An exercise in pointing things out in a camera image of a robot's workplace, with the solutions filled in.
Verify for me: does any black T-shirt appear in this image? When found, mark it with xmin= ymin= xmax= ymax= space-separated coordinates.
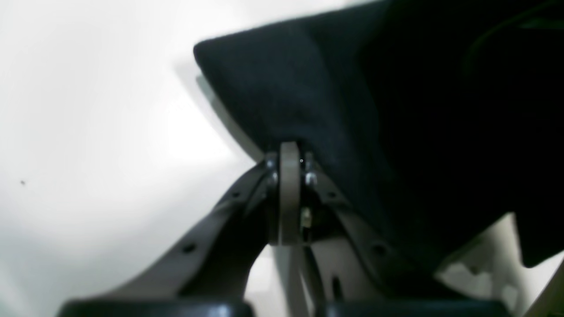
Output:
xmin=194 ymin=0 xmax=563 ymax=271

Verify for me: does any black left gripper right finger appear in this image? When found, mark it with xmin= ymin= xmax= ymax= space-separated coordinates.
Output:
xmin=302 ymin=152 xmax=509 ymax=317

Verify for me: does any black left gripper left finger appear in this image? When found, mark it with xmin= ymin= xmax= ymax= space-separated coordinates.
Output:
xmin=58 ymin=142 xmax=301 ymax=317

